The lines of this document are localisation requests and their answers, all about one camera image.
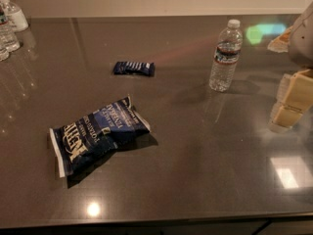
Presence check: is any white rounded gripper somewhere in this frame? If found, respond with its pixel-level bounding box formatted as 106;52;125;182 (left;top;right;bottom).
267;2;313;133

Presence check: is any clear plastic water bottle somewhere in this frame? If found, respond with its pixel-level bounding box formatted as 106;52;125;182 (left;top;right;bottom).
209;20;243;92

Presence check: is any blue kettle chip bag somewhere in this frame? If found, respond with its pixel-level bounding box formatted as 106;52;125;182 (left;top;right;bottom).
49;96;151;177

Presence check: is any white hand sanitizer pump bottle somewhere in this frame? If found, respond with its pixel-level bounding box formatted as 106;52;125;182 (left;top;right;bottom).
0;0;28;32

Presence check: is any clear water bottle at left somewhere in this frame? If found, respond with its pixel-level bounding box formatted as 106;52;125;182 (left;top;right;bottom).
0;7;21;52

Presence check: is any clear bottle at left edge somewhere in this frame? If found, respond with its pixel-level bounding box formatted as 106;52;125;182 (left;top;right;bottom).
0;41;9;61

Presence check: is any small dark blue snack packet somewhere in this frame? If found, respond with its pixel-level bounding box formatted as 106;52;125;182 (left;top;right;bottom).
112;62;155;76

